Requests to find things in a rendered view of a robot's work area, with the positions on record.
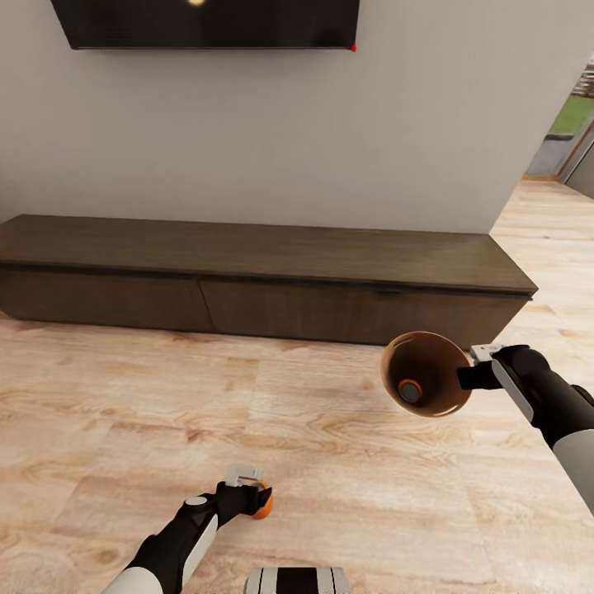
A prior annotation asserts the trash can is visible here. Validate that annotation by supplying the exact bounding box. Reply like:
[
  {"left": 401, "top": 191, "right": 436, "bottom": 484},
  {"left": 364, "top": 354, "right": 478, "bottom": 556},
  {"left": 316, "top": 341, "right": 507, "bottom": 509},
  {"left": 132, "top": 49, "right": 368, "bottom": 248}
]
[{"left": 380, "top": 331, "right": 473, "bottom": 418}]

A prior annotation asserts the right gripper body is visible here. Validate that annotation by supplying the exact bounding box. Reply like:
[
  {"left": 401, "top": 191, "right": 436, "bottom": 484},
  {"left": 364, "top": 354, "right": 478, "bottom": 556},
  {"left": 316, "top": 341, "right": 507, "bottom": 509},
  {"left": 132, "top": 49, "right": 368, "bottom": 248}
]
[{"left": 456, "top": 362, "right": 497, "bottom": 390}]

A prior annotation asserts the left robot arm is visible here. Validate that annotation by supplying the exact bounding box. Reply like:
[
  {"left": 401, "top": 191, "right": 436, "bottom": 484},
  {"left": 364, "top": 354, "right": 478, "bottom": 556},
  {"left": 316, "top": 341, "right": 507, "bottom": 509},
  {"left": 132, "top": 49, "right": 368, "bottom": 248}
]
[{"left": 101, "top": 463, "right": 272, "bottom": 594}]

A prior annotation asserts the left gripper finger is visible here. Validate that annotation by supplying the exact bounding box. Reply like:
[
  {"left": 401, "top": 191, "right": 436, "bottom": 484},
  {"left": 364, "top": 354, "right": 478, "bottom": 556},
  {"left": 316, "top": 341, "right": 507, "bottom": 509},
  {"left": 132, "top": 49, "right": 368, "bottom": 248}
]
[{"left": 257, "top": 488, "right": 272, "bottom": 509}]

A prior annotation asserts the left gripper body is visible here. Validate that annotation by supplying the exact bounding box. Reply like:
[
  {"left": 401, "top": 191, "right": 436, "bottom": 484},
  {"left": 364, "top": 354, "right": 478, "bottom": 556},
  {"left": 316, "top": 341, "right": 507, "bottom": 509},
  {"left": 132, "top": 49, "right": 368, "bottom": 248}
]
[{"left": 216, "top": 481, "right": 258, "bottom": 521}]

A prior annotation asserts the can of soda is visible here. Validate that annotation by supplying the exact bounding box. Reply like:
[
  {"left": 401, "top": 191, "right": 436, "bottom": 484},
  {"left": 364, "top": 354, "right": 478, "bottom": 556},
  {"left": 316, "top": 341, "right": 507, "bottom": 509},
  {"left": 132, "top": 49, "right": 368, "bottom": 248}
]
[
  {"left": 398, "top": 379, "right": 422, "bottom": 403},
  {"left": 250, "top": 481, "right": 273, "bottom": 519}
]

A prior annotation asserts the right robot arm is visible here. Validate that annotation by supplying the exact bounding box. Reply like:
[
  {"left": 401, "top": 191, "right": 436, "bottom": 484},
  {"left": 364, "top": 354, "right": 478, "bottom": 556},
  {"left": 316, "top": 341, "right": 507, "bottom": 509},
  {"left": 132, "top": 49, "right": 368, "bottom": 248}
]
[{"left": 456, "top": 342, "right": 594, "bottom": 517}]

